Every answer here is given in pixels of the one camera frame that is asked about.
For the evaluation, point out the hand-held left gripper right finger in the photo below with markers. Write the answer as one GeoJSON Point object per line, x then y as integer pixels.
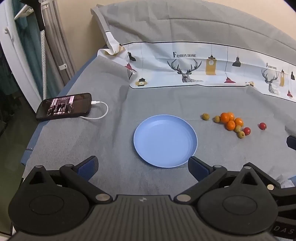
{"type": "Point", "coordinates": [196, 168]}

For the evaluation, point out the grey curtain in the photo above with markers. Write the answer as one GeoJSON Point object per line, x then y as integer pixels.
{"type": "Point", "coordinates": [61, 41]}

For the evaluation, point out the light blue plate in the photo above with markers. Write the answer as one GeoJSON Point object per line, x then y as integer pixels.
{"type": "Point", "coordinates": [161, 139]}

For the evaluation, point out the grey bed sheet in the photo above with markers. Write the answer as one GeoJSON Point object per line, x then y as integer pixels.
{"type": "Point", "coordinates": [120, 139]}

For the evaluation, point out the grey duvet with printed band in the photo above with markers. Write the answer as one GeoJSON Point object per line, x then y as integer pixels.
{"type": "Point", "coordinates": [185, 25]}

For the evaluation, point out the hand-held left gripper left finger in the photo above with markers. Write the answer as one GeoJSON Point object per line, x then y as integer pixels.
{"type": "Point", "coordinates": [89, 165]}

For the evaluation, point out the small green fruit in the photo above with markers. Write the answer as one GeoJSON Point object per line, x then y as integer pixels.
{"type": "Point", "coordinates": [216, 119]}
{"type": "Point", "coordinates": [241, 134]}
{"type": "Point", "coordinates": [205, 116]}
{"type": "Point", "coordinates": [238, 129]}

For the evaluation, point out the white door frame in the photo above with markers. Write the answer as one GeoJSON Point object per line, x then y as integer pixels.
{"type": "Point", "coordinates": [16, 53]}

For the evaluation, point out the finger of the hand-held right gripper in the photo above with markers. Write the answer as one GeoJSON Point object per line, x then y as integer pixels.
{"type": "Point", "coordinates": [291, 143]}

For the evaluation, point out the small red fruit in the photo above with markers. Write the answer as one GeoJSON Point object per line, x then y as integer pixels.
{"type": "Point", "coordinates": [262, 126]}
{"type": "Point", "coordinates": [247, 131]}

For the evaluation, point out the black smartphone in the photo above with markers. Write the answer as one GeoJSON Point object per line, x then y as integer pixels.
{"type": "Point", "coordinates": [63, 106]}

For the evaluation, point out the teal cloth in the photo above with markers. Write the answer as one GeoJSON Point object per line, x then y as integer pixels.
{"type": "Point", "coordinates": [30, 41]}

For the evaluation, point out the pole with patterned sleeve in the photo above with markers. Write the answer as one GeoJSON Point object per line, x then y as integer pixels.
{"type": "Point", "coordinates": [43, 58]}

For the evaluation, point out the light blue cloth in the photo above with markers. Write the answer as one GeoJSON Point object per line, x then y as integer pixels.
{"type": "Point", "coordinates": [288, 182]}

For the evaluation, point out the small orange mandarin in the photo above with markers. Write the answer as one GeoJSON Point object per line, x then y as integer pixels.
{"type": "Point", "coordinates": [224, 117]}
{"type": "Point", "coordinates": [230, 125]}
{"type": "Point", "coordinates": [231, 114]}
{"type": "Point", "coordinates": [239, 121]}

